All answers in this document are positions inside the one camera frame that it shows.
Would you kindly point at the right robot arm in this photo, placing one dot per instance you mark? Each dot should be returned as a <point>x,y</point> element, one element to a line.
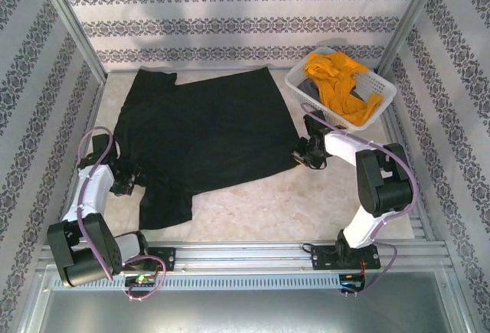
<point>344,149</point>

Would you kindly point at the grey metal sheet panel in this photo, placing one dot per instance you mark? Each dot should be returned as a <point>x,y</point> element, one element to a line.
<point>245,312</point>

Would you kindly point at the aluminium mounting rail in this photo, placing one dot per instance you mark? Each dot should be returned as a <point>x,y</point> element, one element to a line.
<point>245,256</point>

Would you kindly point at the white plastic mesh basket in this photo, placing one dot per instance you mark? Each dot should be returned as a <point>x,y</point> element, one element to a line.
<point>377,80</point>

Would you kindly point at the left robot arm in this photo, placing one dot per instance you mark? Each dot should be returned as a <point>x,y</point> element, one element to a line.
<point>93,191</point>

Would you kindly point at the aluminium side rail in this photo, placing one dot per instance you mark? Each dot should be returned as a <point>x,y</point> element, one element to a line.
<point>413,210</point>

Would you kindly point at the orange t-shirt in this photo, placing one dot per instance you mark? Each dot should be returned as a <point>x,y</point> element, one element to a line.
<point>337,80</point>

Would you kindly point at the black t-shirt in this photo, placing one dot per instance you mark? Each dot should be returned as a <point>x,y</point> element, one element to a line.
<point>206,126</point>

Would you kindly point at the aluminium frame post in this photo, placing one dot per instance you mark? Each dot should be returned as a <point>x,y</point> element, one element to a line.
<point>69,19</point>
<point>413,15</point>

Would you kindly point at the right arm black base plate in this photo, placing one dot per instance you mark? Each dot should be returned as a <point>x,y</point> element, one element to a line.
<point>325,258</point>

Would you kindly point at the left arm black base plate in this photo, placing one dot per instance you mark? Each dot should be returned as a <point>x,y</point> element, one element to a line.
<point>162,258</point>

